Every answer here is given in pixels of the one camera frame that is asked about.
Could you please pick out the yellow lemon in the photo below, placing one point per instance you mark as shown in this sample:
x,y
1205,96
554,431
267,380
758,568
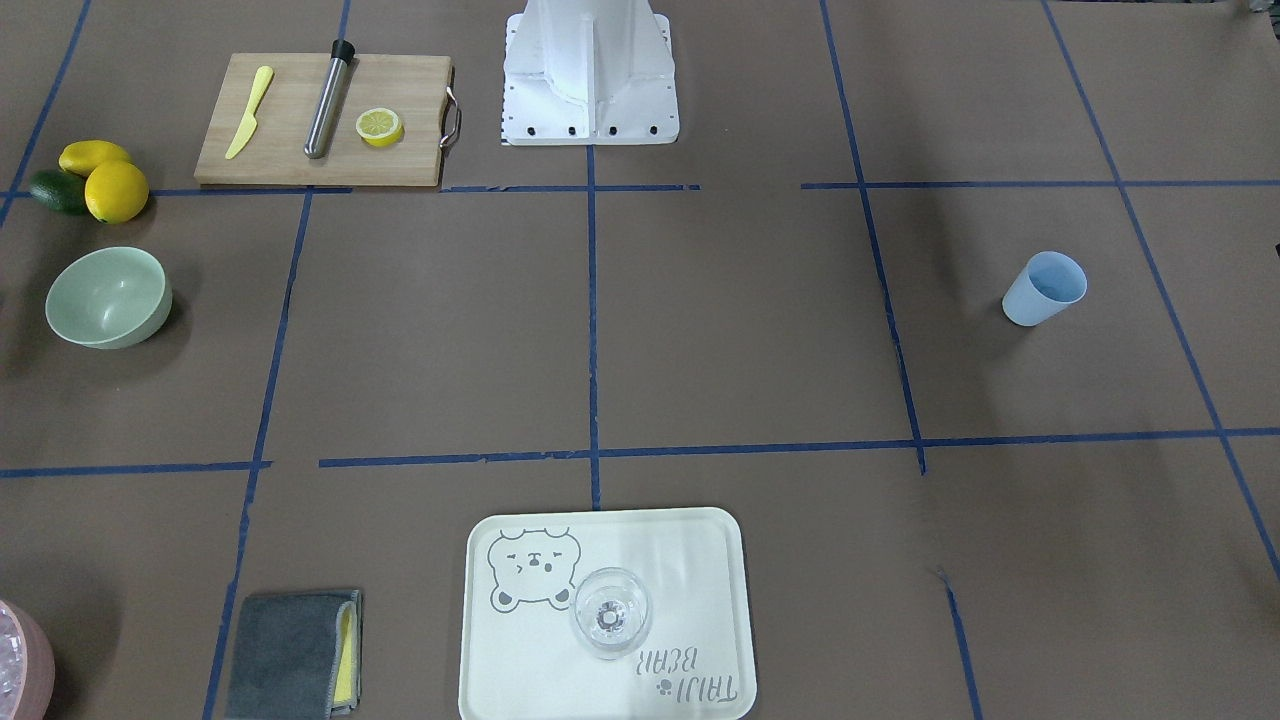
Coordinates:
x,y
116,191
82,157

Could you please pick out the yellow lemon front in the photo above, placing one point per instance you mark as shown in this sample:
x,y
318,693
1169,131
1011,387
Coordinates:
x,y
116,191

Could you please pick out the steel muddler black tip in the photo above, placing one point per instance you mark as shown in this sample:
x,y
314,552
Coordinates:
x,y
327,109

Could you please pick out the wooden cutting board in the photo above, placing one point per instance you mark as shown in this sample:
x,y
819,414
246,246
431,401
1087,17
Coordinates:
x,y
415,86

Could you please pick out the green avocado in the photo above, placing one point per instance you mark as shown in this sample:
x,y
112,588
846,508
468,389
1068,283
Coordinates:
x,y
59,191

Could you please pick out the clear wine glass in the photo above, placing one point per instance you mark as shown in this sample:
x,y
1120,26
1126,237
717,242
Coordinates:
x,y
612,613

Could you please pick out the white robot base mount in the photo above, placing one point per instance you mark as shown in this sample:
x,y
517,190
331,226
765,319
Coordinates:
x,y
579,73

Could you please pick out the grey yellow cloth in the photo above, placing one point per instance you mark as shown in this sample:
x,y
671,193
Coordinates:
x,y
297,655

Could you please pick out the yellow lemon back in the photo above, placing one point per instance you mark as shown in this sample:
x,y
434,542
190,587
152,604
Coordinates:
x,y
82,157

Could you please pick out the cream bear tray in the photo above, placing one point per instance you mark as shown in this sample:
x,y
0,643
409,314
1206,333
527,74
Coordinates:
x,y
520,658

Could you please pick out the light blue plastic cup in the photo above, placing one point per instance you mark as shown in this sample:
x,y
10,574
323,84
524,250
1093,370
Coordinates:
x,y
1048,283

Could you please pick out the yellow plastic knife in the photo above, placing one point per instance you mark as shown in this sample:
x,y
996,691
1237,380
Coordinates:
x,y
248,123

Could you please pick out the pink bowl with ice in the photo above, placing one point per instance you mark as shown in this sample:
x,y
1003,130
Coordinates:
x,y
27,665

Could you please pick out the green bowl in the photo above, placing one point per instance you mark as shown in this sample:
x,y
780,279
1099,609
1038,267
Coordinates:
x,y
111,298

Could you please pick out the half lemon slice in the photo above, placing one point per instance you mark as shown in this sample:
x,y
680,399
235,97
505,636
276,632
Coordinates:
x,y
379,127

